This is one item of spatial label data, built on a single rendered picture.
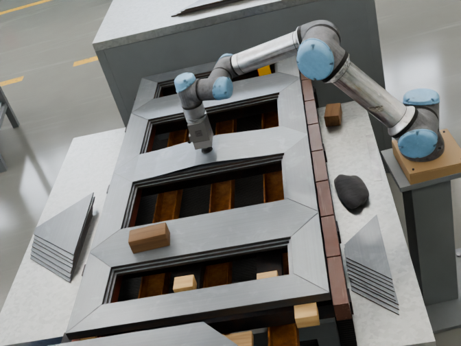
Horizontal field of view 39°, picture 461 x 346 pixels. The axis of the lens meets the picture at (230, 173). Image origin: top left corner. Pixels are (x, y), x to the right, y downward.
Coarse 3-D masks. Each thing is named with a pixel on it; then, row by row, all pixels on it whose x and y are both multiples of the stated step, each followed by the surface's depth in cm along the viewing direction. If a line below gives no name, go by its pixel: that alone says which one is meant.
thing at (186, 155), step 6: (180, 144) 246; (186, 144) 244; (192, 144) 243; (180, 150) 242; (186, 150) 240; (192, 150) 239; (180, 156) 239; (186, 156) 237; (192, 156) 236; (180, 162) 235; (186, 162) 234; (192, 162) 232; (174, 168) 233; (180, 168) 232
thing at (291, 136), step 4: (284, 128) 239; (288, 128) 238; (284, 132) 236; (288, 132) 236; (292, 132) 235; (296, 132) 234; (284, 136) 234; (288, 136) 234; (292, 136) 233; (296, 136) 232; (284, 140) 232; (288, 140) 231; (292, 140) 231; (296, 140) 230; (284, 144) 230; (288, 144) 229; (292, 144) 229; (284, 148) 228; (288, 148) 227
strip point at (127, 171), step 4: (132, 160) 247; (136, 160) 246; (124, 164) 246; (128, 164) 245; (132, 164) 245; (136, 164) 244; (120, 168) 244; (124, 168) 244; (128, 168) 243; (132, 168) 242; (116, 172) 243; (120, 172) 242; (124, 172) 241; (128, 172) 241; (132, 172) 240; (124, 176) 239; (128, 176) 238; (132, 176) 237; (128, 180) 236; (132, 180) 236
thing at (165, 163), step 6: (162, 150) 247; (168, 150) 245; (174, 150) 243; (162, 156) 243; (168, 156) 242; (174, 156) 240; (156, 162) 241; (162, 162) 240; (168, 162) 238; (174, 162) 237; (156, 168) 237; (162, 168) 236; (168, 168) 235; (156, 174) 234; (162, 174) 233
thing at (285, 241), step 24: (264, 96) 263; (168, 120) 270; (144, 144) 257; (192, 168) 232; (216, 168) 230; (240, 168) 228; (312, 168) 215; (288, 240) 190; (144, 264) 197; (168, 264) 196; (216, 312) 174; (240, 312) 173; (72, 336) 181
